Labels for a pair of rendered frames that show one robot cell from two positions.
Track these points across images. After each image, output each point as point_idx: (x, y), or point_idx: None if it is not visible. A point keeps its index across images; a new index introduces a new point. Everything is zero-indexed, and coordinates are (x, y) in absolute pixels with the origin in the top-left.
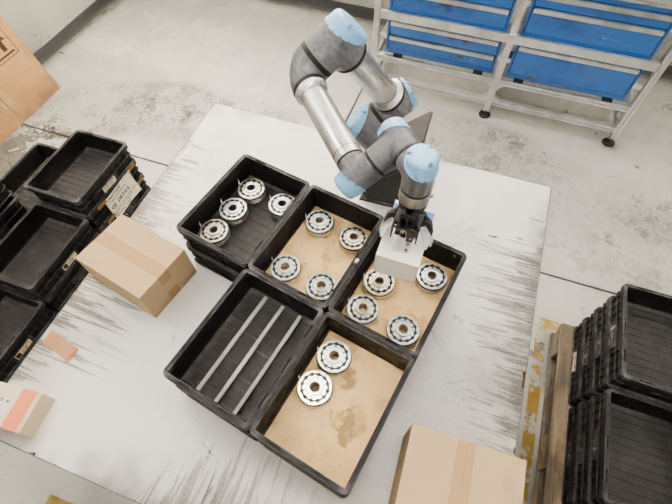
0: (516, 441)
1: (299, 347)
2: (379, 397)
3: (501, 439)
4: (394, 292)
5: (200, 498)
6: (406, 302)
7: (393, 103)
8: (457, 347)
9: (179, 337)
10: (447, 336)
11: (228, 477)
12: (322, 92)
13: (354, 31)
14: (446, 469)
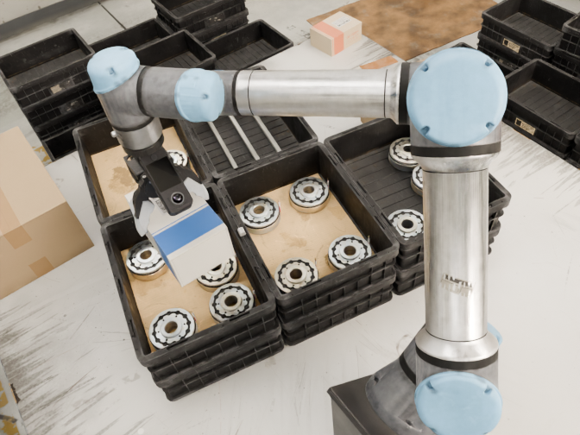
0: None
1: (198, 146)
2: (119, 210)
3: (7, 322)
4: (196, 285)
5: None
6: (174, 289)
7: (419, 334)
8: (107, 350)
9: (326, 130)
10: (126, 349)
11: None
12: (366, 79)
13: (415, 77)
14: (16, 203)
